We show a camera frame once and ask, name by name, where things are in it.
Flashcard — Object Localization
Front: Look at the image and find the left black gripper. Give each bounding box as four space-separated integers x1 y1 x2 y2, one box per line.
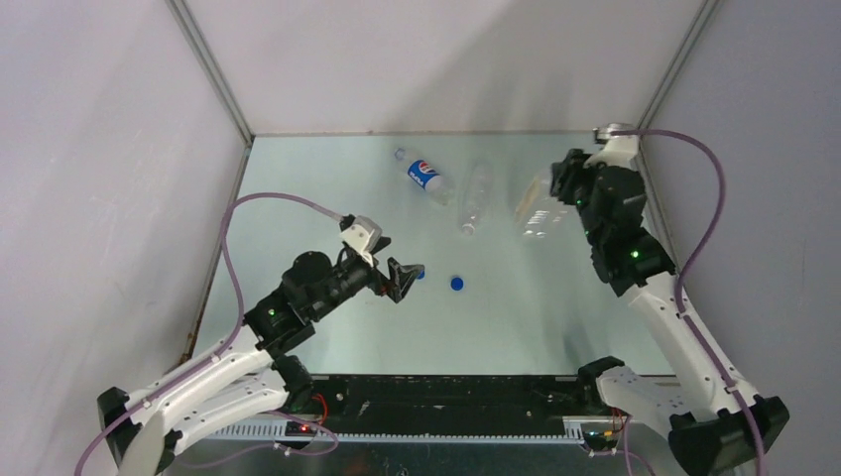
309 236 422 320

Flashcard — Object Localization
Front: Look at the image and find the clear bottle with yellow label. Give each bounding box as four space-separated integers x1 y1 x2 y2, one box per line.
515 169 569 239

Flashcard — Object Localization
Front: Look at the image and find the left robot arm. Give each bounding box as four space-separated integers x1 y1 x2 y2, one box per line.
97 245 424 475

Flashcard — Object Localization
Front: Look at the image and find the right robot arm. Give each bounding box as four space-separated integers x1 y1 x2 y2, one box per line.
549 149 789 475

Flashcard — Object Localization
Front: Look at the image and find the Pepsi labelled clear bottle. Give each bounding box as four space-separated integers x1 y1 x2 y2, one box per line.
393 148 454 206

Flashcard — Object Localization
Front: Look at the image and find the clear unlabelled plastic bottle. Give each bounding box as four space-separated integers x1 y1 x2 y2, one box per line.
458 161 494 236

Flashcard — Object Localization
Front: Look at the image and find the left controller board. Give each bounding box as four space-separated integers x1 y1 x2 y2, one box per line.
284 420 320 437

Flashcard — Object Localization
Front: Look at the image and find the controller board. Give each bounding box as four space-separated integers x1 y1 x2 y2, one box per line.
580 430 621 454
284 420 320 437

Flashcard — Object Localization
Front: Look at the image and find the right controller board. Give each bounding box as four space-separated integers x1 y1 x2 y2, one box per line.
580 430 621 454

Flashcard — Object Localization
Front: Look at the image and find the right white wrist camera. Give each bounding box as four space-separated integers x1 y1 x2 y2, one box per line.
584 123 640 169

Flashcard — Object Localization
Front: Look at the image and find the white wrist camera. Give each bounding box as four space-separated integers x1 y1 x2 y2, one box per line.
339 214 382 268
584 123 640 169

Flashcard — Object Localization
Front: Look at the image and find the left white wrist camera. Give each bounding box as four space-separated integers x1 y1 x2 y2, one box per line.
339 214 382 268

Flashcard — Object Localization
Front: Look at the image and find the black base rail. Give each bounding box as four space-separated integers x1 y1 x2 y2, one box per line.
282 374 611 435

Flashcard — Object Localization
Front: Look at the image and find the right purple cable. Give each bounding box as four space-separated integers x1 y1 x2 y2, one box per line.
611 128 767 476

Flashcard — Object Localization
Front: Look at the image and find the purple cable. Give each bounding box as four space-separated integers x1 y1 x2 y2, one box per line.
73 192 346 476
611 128 767 476

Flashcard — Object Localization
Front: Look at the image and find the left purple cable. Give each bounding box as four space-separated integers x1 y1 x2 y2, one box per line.
73 192 346 476

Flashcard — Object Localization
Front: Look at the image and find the white slotted cable duct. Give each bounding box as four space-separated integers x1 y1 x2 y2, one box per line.
206 418 584 444

